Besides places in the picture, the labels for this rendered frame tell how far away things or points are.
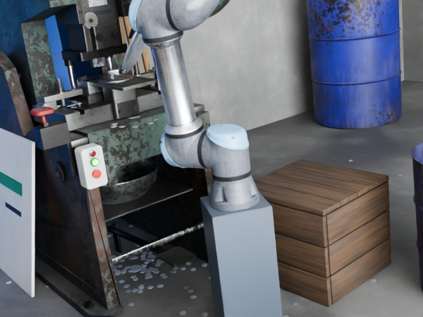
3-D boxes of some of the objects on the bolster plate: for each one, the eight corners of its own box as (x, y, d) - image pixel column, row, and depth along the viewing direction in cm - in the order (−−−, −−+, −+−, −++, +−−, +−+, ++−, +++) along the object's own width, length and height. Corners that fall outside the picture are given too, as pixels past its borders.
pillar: (78, 91, 240) (72, 54, 235) (73, 92, 238) (66, 55, 234) (75, 90, 241) (69, 53, 237) (70, 92, 240) (63, 55, 236)
